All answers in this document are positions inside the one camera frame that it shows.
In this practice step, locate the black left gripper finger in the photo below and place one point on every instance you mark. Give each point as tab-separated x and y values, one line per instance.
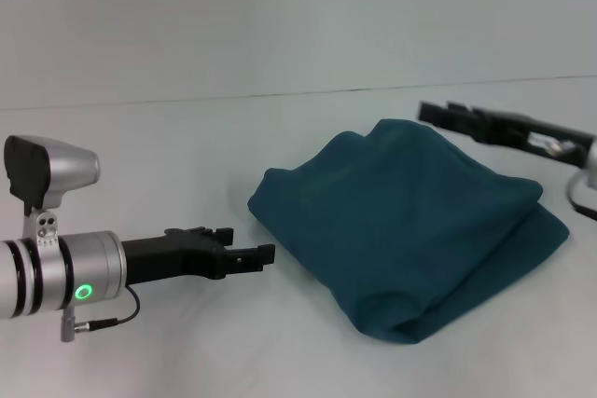
249	260
221	236

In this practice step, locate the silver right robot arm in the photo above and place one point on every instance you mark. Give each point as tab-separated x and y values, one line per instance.
592	155

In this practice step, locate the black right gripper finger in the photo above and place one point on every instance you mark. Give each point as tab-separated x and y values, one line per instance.
448	116

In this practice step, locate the blue shirt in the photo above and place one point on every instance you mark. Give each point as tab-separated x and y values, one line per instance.
401	230

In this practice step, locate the silver elbow plug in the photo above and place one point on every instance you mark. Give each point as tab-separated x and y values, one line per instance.
557	146
68	325

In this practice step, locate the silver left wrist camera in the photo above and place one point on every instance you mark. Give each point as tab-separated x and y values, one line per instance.
46	172

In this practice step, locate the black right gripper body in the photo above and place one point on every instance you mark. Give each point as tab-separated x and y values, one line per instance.
527	134

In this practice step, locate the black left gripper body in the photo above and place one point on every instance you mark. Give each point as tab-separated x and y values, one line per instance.
168	260

